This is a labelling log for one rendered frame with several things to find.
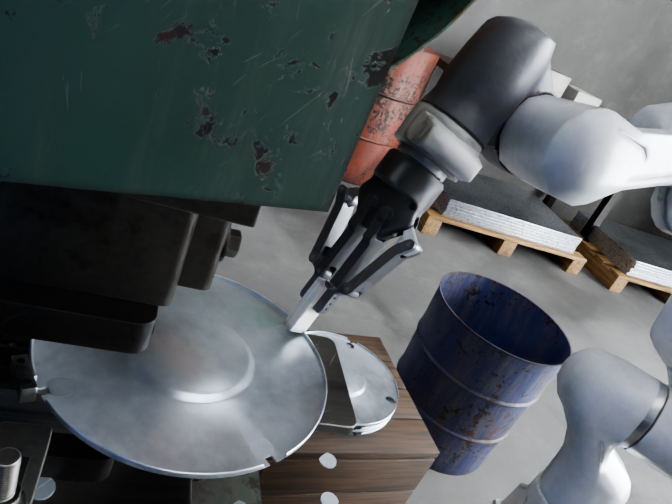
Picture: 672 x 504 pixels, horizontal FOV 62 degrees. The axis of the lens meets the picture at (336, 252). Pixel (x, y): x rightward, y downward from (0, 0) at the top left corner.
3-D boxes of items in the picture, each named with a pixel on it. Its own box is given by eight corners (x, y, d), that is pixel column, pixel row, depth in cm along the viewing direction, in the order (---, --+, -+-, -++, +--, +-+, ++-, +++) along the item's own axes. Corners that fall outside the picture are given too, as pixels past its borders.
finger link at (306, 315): (335, 284, 66) (339, 288, 65) (300, 330, 67) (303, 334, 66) (322, 279, 63) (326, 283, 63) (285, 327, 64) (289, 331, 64)
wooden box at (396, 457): (332, 423, 168) (379, 336, 152) (376, 546, 138) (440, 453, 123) (200, 420, 150) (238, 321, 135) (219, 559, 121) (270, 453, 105)
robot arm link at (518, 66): (542, 202, 65) (491, 175, 73) (619, 108, 63) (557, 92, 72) (447, 110, 55) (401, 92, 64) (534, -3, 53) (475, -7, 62)
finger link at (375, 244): (397, 213, 64) (406, 220, 64) (340, 290, 66) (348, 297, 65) (382, 203, 61) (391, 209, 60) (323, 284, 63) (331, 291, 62)
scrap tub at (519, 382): (461, 388, 209) (528, 286, 188) (511, 486, 175) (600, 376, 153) (360, 371, 195) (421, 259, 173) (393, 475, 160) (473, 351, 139)
